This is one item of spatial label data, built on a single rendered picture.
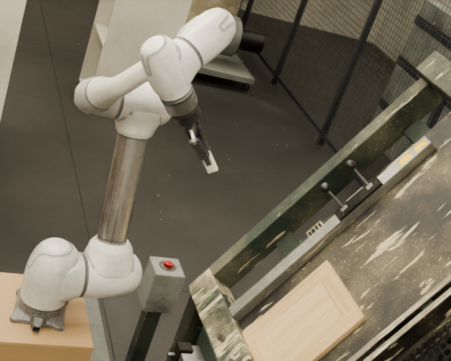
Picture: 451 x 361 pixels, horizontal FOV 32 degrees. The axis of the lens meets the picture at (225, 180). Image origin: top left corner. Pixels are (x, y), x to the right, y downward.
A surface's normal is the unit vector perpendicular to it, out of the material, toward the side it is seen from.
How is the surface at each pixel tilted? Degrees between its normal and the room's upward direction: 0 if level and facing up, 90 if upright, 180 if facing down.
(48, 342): 2
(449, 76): 59
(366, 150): 90
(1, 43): 90
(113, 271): 75
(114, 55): 90
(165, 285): 90
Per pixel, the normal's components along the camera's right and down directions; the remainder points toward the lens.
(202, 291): -0.62, -0.55
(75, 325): 0.29, -0.87
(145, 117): 0.43, 0.43
